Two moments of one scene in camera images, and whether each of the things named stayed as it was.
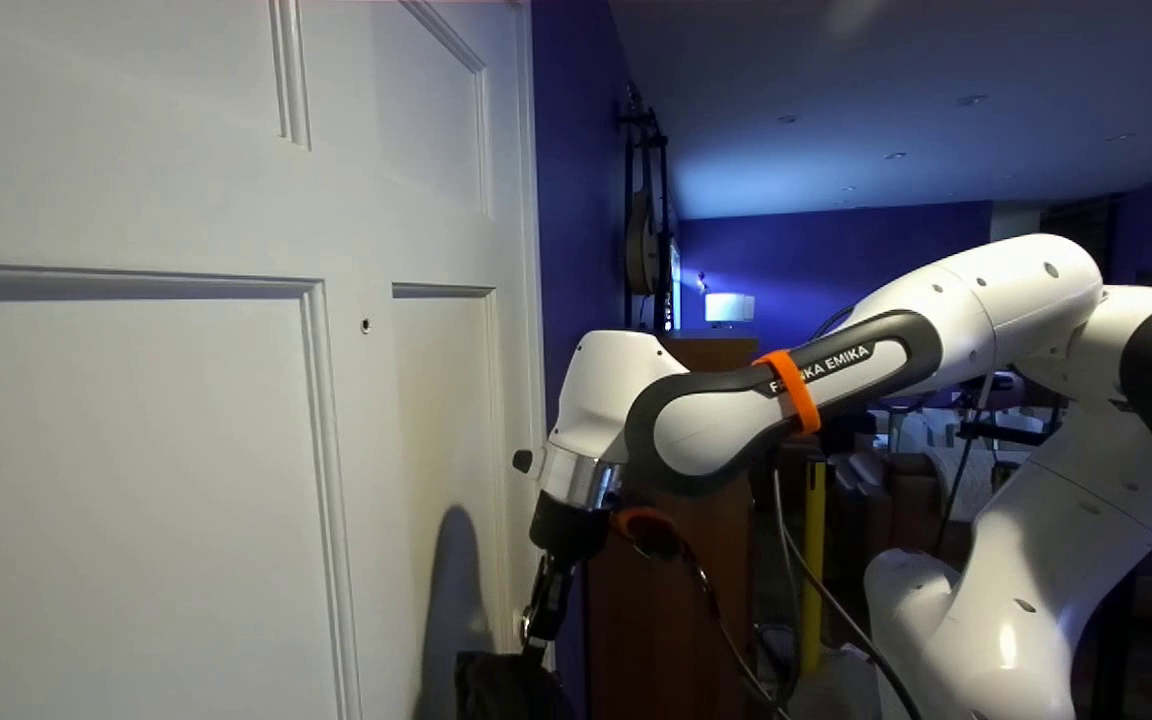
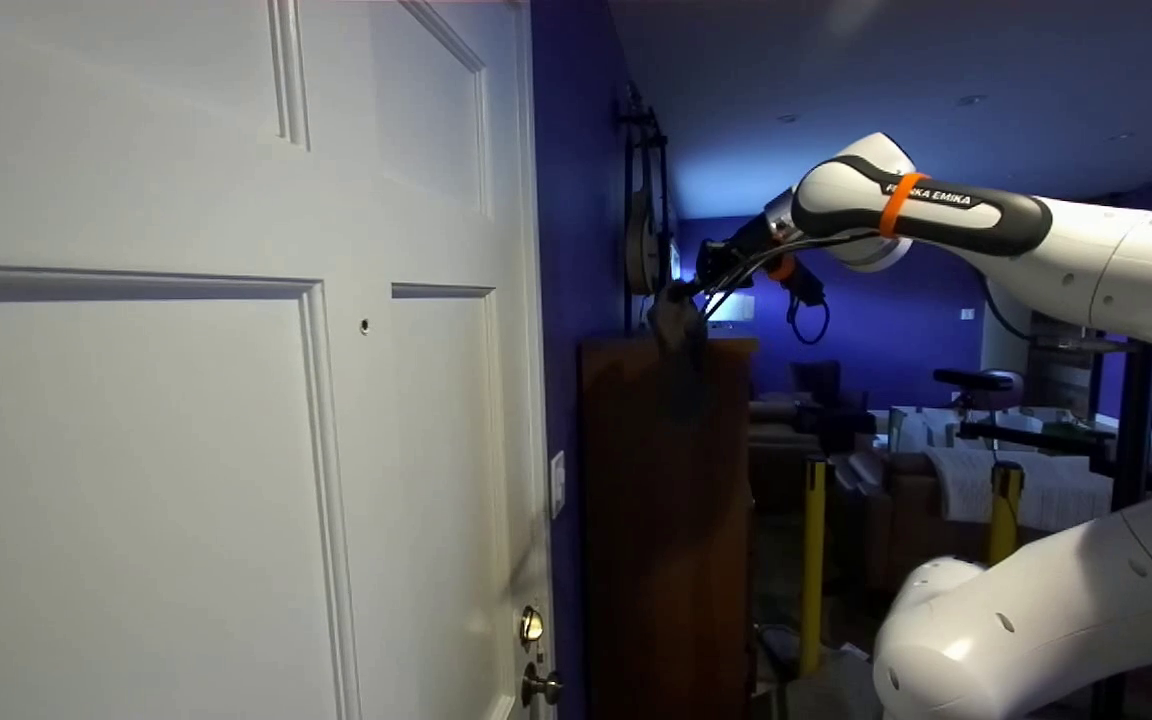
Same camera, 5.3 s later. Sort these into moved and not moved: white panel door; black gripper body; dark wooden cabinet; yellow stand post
Moved: black gripper body
Not moved: yellow stand post; dark wooden cabinet; white panel door
